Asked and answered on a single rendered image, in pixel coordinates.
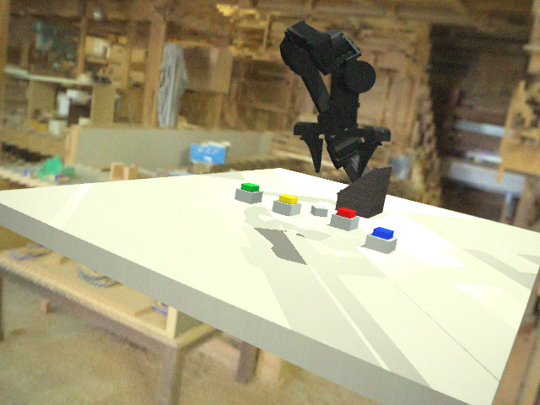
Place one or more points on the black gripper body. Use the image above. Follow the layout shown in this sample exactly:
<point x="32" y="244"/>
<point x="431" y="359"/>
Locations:
<point x="371" y="134"/>

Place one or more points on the green button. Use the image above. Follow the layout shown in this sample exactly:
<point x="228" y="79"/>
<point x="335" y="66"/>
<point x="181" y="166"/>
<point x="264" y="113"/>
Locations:
<point x="249" y="193"/>

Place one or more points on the yellow button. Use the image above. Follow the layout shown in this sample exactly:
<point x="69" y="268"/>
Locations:
<point x="287" y="205"/>

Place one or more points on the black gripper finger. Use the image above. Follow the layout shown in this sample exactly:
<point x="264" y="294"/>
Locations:
<point x="366" y="151"/>
<point x="315" y="146"/>

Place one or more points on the blue button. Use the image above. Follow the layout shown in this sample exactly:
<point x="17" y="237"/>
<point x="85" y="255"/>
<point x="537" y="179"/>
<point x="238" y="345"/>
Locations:
<point x="381" y="240"/>

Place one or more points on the red button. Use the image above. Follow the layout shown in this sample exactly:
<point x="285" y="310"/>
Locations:
<point x="345" y="219"/>

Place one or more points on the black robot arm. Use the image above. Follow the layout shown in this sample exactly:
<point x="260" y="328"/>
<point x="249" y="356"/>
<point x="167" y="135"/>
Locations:
<point x="307" y="51"/>

